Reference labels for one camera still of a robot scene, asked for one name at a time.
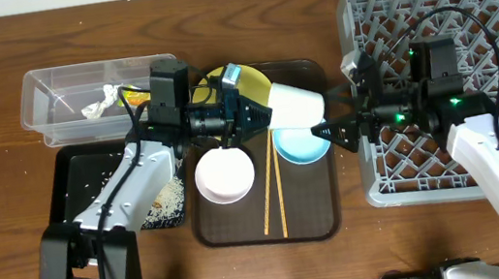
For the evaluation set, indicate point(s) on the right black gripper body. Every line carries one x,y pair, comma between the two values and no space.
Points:
395,105

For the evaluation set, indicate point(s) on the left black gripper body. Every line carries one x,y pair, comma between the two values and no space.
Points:
233,118

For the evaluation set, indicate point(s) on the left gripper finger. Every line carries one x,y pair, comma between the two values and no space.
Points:
240,134
254,114

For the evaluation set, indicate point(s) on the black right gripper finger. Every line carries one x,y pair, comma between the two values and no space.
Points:
340,95
342,131

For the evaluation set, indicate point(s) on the yellow plate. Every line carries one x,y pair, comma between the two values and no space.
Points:
253,84

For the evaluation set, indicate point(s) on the white bowl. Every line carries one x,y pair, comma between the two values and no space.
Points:
224,176

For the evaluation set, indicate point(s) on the white cup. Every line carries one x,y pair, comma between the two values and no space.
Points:
294,108

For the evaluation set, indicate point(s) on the light blue bowl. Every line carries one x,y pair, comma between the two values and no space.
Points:
299,146

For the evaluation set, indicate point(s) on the green snack wrapper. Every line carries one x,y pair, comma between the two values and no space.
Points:
133,95

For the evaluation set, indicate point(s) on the white tissue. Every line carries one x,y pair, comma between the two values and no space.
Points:
109,101

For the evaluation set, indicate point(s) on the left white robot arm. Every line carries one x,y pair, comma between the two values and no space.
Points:
101,242

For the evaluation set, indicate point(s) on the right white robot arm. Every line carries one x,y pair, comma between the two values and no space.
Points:
465,125

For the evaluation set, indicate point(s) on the black waste tray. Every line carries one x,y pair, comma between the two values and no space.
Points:
82,171

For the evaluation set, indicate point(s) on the left wooden chopstick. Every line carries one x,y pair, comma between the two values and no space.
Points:
267,181

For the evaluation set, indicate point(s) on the dark brown serving tray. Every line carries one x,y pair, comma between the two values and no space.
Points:
310,197

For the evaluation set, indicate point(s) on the spilled rice pile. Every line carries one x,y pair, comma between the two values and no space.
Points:
167,207

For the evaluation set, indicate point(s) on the clear plastic bin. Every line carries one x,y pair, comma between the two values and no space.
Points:
52,99

